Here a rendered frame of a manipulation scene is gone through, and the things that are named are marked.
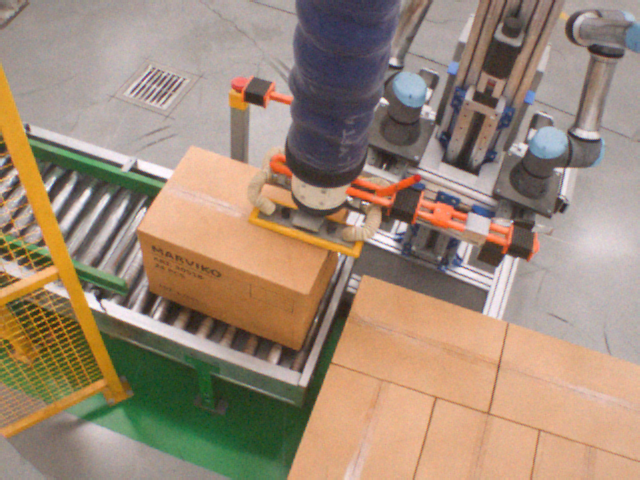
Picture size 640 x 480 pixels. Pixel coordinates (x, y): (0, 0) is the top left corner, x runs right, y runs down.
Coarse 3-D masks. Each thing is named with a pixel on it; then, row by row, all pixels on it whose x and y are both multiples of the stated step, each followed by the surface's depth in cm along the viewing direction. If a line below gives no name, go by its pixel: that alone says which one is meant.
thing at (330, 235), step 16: (256, 208) 198; (288, 208) 195; (256, 224) 196; (272, 224) 195; (288, 224) 195; (336, 224) 194; (304, 240) 195; (320, 240) 194; (336, 240) 194; (352, 256) 193
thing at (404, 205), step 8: (400, 192) 190; (408, 192) 190; (416, 192) 191; (392, 200) 187; (400, 200) 188; (408, 200) 189; (416, 200) 189; (392, 208) 186; (400, 208) 186; (408, 208) 187; (416, 208) 186; (392, 216) 189; (400, 216) 188; (408, 216) 187
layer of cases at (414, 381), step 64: (384, 320) 247; (448, 320) 250; (384, 384) 233; (448, 384) 234; (512, 384) 236; (576, 384) 238; (320, 448) 217; (384, 448) 219; (448, 448) 220; (512, 448) 222; (576, 448) 224
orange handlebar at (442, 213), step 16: (272, 96) 209; (288, 96) 210; (272, 160) 193; (352, 192) 190; (432, 208) 190; (448, 208) 189; (448, 224) 187; (464, 224) 187; (496, 224) 188; (496, 240) 185
